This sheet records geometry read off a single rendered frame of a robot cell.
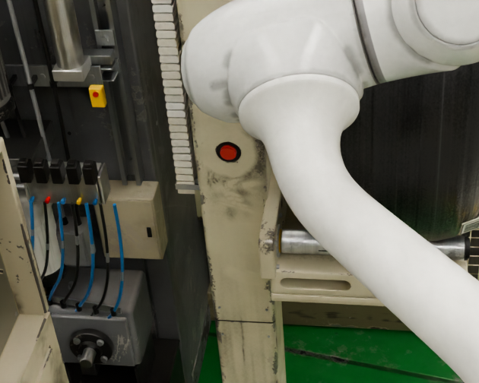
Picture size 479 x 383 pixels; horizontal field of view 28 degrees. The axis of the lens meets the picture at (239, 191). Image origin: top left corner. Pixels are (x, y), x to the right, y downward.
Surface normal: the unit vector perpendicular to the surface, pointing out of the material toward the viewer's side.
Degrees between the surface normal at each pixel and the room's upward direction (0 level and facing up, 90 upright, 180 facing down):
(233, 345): 90
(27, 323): 0
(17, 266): 90
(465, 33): 78
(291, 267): 0
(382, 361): 0
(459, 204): 105
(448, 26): 74
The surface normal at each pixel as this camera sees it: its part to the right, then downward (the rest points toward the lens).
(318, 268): -0.07, -0.78
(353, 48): -0.08, 0.48
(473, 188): 0.58, 0.57
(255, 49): -0.43, -0.23
